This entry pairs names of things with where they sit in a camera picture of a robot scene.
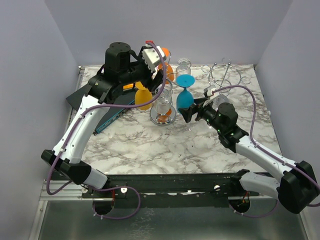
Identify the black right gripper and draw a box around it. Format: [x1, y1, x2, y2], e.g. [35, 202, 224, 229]
[178, 97, 225, 134]

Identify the aluminium rail frame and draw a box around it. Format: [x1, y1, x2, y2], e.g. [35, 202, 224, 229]
[27, 65, 311, 240]

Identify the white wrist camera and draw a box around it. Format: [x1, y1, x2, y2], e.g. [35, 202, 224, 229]
[142, 41, 162, 73]
[203, 85, 219, 106]

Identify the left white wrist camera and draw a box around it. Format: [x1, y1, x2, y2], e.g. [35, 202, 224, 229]
[142, 41, 162, 73]

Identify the clear patterned wine glass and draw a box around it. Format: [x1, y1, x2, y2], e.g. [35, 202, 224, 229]
[175, 57, 192, 76]

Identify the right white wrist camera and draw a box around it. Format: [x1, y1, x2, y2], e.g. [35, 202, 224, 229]
[203, 85, 219, 106]

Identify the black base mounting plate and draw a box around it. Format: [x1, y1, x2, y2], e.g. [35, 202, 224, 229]
[82, 173, 246, 208]

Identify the dark blue network switch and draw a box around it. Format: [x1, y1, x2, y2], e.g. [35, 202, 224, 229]
[66, 84, 137, 135]

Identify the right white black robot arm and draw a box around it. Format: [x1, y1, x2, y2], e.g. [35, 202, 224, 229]
[179, 97, 320, 214]

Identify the chrome wine glass rack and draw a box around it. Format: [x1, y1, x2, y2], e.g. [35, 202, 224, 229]
[200, 58, 251, 92]
[149, 48, 195, 127]

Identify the orange plastic goblet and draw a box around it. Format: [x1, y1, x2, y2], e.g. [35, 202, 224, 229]
[161, 47, 175, 84]

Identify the yellow plastic goblet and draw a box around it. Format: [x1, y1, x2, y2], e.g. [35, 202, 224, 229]
[135, 81, 153, 105]

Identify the blue plastic goblet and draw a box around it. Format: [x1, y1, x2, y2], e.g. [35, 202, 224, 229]
[176, 74, 196, 113]

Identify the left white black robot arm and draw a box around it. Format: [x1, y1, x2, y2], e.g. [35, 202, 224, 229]
[41, 40, 167, 198]

